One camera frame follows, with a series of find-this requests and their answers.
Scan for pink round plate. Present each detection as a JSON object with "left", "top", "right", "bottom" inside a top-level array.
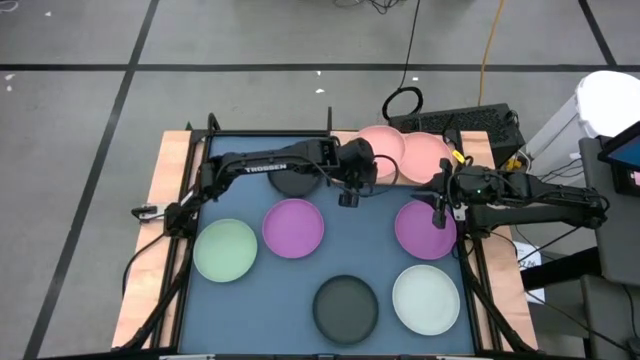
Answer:
[
  {"left": 399, "top": 131, "right": 455, "bottom": 185},
  {"left": 355, "top": 124, "right": 407, "bottom": 180}
]

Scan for black braided cable bundle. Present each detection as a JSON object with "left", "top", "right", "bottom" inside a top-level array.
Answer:
[
  {"left": 117, "top": 239, "right": 194, "bottom": 351},
  {"left": 457, "top": 239, "right": 536, "bottom": 354}
]

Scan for grey cabinet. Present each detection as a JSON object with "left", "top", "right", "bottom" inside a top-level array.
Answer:
[{"left": 579, "top": 137, "right": 640, "bottom": 360}]

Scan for blue table mat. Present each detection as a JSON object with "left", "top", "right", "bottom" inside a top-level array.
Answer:
[{"left": 178, "top": 134, "right": 476, "bottom": 355}]

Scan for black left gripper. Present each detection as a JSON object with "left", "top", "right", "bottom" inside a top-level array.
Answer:
[{"left": 333, "top": 138, "right": 380, "bottom": 209}]

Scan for purple round plate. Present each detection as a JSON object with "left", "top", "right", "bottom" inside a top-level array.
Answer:
[
  {"left": 261, "top": 197, "right": 326, "bottom": 260},
  {"left": 393, "top": 199, "right": 458, "bottom": 261}
]

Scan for black monitor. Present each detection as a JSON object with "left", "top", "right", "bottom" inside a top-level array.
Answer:
[{"left": 597, "top": 119, "right": 640, "bottom": 197}]

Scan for white paper sheet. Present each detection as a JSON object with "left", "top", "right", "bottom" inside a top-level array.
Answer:
[{"left": 512, "top": 241, "right": 546, "bottom": 305}]

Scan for black round plate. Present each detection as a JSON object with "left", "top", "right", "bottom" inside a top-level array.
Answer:
[
  {"left": 312, "top": 274, "right": 380, "bottom": 346},
  {"left": 267, "top": 169, "right": 324, "bottom": 199}
]

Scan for green round plate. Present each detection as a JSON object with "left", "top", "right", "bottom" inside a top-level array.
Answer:
[{"left": 192, "top": 217, "right": 259, "bottom": 284}]

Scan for black tangled cables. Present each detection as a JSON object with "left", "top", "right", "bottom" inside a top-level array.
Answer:
[{"left": 333, "top": 0, "right": 401, "bottom": 15}]

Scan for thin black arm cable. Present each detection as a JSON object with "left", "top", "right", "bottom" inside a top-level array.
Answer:
[{"left": 121, "top": 232, "right": 169, "bottom": 301}]

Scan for black looped floor cable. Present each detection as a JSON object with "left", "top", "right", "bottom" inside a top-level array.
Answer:
[{"left": 382, "top": 0, "right": 425, "bottom": 122}]

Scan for yellow floor cable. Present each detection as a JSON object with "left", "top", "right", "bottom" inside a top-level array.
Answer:
[{"left": 477, "top": 0, "right": 506, "bottom": 107}]

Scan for black aluminium table frame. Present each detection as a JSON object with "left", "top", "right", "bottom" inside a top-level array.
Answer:
[{"left": 112, "top": 112, "right": 539, "bottom": 360}]

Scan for white round plate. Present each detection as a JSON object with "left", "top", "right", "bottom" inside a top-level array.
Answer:
[{"left": 391, "top": 264, "right": 462, "bottom": 337}]

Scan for black computer case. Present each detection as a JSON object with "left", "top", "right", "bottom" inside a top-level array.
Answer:
[{"left": 387, "top": 103, "right": 527, "bottom": 169}]

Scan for silver and black clamp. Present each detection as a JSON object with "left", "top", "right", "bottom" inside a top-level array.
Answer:
[{"left": 130, "top": 203, "right": 169, "bottom": 224}]

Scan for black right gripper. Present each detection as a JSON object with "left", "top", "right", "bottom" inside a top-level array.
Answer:
[{"left": 413, "top": 158, "right": 472, "bottom": 230}]

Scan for white waste bin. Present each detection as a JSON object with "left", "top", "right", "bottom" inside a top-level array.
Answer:
[{"left": 524, "top": 69, "right": 640, "bottom": 191}]

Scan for black desk base bar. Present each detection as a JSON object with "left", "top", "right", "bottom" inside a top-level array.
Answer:
[{"left": 519, "top": 247, "right": 601, "bottom": 291}]

